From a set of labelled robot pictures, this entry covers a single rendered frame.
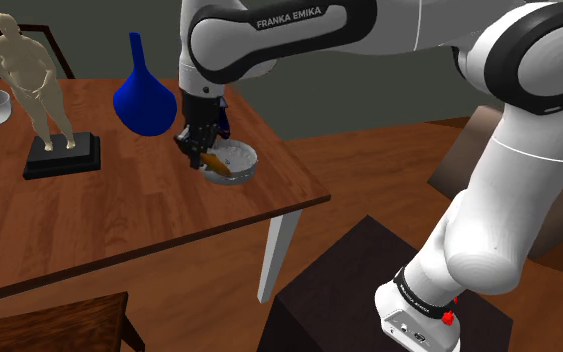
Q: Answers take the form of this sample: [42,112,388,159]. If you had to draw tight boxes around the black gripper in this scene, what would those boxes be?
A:
[173,89,231,171]

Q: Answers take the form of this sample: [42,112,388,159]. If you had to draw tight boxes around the orange elongated item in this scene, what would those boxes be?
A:
[199,151,233,177]

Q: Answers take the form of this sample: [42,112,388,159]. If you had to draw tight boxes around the small white ribbed bowl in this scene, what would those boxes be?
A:
[201,139,259,187]

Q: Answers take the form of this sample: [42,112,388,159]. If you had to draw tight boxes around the blue long-necked vase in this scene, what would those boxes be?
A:
[112,31,179,138]

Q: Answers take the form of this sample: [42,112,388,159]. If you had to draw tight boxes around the wooden table with white legs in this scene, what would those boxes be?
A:
[0,77,332,309]

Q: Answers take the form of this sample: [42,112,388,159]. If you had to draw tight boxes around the beige figure on black base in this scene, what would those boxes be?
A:
[0,11,102,181]

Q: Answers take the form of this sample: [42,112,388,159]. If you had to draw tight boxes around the dark robot stand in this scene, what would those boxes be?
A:
[256,214,514,352]

